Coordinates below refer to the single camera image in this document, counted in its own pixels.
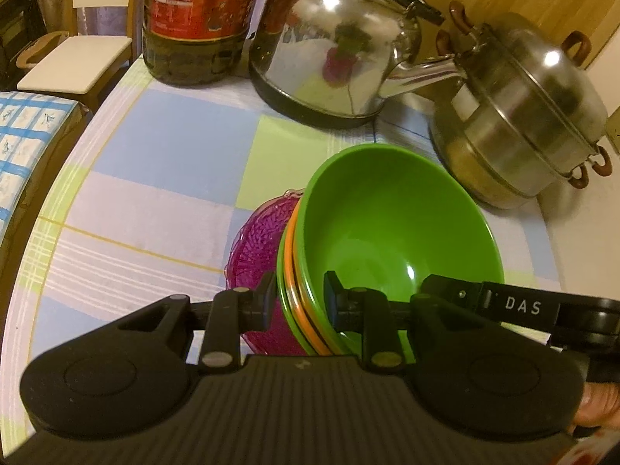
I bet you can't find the pink glass plate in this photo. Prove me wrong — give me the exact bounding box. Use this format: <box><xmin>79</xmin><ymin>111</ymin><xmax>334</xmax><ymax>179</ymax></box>
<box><xmin>225</xmin><ymin>190</ymin><xmax>306</xmax><ymax>356</ymax></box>

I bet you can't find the orange plastic bowl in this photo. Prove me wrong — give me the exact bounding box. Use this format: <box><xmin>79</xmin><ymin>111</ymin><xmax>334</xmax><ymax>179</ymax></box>
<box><xmin>283</xmin><ymin>204</ymin><xmax>333</xmax><ymax>356</ymax></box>

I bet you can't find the green plastic bowl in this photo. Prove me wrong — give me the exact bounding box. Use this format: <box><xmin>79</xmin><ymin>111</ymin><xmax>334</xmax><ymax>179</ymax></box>
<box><xmin>276</xmin><ymin>238</ymin><xmax>316</xmax><ymax>356</ymax></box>
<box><xmin>292</xmin><ymin>144</ymin><xmax>505</xmax><ymax>355</ymax></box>

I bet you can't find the person's right hand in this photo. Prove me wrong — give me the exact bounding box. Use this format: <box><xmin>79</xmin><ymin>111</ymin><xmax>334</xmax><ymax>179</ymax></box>
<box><xmin>568</xmin><ymin>382</ymin><xmax>620</xmax><ymax>434</ymax></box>

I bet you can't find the stainless steel steamer pot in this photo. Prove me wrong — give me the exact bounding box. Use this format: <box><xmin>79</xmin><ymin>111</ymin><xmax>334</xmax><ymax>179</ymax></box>
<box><xmin>431</xmin><ymin>0</ymin><xmax>613</xmax><ymax>209</ymax></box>

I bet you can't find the stainless steel kettle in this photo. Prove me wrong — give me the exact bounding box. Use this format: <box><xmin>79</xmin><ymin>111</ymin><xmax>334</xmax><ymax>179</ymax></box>
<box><xmin>248</xmin><ymin>0</ymin><xmax>465</xmax><ymax>129</ymax></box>

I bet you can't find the blue white checked cloth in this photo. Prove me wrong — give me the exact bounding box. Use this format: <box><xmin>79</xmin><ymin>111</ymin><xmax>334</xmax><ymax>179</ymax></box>
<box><xmin>0</xmin><ymin>91</ymin><xmax>82</xmax><ymax>237</ymax></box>

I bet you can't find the large cooking oil bottle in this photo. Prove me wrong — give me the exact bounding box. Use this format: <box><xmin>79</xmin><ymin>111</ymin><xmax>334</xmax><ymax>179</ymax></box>
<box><xmin>143</xmin><ymin>0</ymin><xmax>255</xmax><ymax>86</ymax></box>

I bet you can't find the white wooden chair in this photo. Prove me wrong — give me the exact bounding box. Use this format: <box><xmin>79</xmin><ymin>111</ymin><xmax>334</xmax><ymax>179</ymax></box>
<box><xmin>17</xmin><ymin>0</ymin><xmax>137</xmax><ymax>112</ymax></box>

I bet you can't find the dark shelf rack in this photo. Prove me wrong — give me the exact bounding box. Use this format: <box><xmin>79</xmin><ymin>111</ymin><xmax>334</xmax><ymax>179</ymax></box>
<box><xmin>0</xmin><ymin>0</ymin><xmax>46</xmax><ymax>91</ymax></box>

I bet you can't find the double wall switch plate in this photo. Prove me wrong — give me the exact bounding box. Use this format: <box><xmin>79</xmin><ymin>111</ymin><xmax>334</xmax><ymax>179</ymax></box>
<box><xmin>605</xmin><ymin>107</ymin><xmax>620</xmax><ymax>155</ymax></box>

